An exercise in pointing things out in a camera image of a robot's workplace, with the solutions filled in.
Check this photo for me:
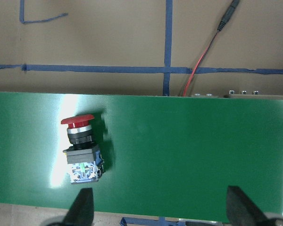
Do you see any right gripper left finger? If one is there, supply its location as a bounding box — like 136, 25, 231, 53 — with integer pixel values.
62, 188, 94, 226

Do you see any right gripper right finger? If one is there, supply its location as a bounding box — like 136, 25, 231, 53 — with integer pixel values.
226, 186, 268, 226

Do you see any red push button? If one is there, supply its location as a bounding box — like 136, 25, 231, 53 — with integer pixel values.
61, 114, 104, 184

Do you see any green conveyor belt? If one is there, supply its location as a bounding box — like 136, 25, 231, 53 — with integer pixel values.
0, 92, 283, 221

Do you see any red black wire pair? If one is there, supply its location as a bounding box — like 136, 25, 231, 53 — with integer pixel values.
182, 0, 241, 97

